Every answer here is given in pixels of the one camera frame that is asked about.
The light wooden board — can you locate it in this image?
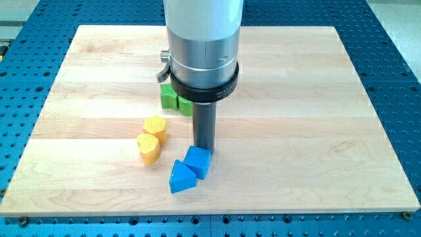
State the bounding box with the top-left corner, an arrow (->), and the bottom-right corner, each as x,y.
1,25 -> 420,217

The green star block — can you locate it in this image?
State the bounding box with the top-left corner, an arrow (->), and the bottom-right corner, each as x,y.
160,84 -> 178,111

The blue cube block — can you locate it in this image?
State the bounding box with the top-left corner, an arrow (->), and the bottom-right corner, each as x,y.
184,146 -> 211,180

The blue triangle block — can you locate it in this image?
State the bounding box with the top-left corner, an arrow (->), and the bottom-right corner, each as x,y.
168,160 -> 197,194

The yellow hexagon block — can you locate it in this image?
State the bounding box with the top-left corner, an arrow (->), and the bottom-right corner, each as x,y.
142,115 -> 168,144

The yellow heart block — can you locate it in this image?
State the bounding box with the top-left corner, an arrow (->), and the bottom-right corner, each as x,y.
137,134 -> 161,165

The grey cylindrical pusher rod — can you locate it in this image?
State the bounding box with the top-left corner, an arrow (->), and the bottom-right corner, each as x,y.
192,102 -> 216,153

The blue perforated metal table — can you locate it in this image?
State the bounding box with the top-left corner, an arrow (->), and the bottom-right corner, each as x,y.
1,0 -> 420,236

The green block behind rod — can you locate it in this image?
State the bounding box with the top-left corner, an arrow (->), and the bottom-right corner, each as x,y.
178,96 -> 193,117

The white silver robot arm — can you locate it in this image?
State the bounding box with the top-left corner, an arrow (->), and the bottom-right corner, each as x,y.
157,0 -> 243,103

